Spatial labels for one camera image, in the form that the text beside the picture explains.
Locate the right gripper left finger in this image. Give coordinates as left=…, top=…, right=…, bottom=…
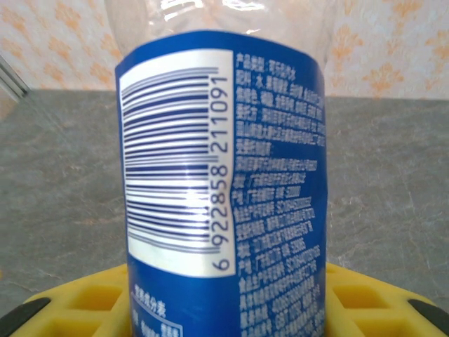
left=10, top=263, right=133, bottom=337

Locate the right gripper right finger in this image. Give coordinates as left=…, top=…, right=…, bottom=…
left=324, top=263, right=449, bottom=337

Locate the clear blue-label water bottle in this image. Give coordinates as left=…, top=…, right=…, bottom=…
left=105, top=0, right=337, bottom=337

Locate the aluminium frame post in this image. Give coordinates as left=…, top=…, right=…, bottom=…
left=0, top=54, right=31, bottom=101

